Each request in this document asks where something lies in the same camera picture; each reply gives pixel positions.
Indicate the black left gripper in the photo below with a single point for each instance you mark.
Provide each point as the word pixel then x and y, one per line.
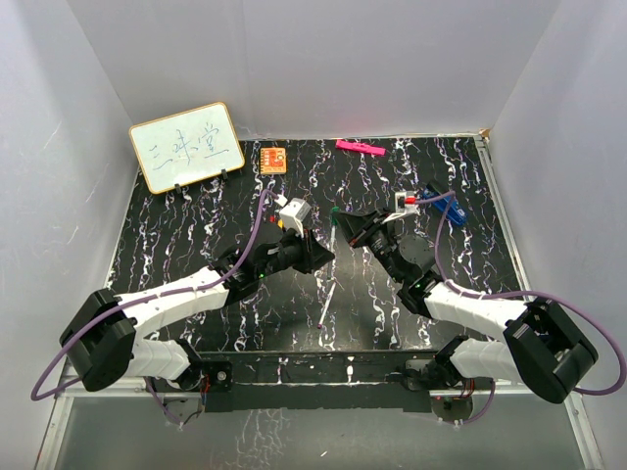
pixel 313 255

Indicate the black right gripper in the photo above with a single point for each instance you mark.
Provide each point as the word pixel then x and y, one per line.
pixel 354 224

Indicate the white green marker pen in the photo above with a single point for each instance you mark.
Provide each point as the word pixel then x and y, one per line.
pixel 332 235

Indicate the white magenta marker pen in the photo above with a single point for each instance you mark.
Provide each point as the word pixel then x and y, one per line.
pixel 326 305

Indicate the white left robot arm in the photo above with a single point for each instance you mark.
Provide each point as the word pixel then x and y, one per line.
pixel 109 336

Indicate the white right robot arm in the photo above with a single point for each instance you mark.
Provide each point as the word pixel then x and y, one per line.
pixel 534 343

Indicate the blue stapler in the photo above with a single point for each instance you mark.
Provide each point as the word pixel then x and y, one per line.
pixel 451 209

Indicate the yellow framed whiteboard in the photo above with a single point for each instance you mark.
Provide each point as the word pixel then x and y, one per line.
pixel 187 147

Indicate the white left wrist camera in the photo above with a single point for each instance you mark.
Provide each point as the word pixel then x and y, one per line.
pixel 293 215

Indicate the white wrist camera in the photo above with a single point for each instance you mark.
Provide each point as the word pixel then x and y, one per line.
pixel 405 204
pixel 293 215

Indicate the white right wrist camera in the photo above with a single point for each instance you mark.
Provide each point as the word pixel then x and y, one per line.
pixel 405 204

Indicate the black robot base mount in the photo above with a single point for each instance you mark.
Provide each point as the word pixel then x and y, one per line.
pixel 237 381

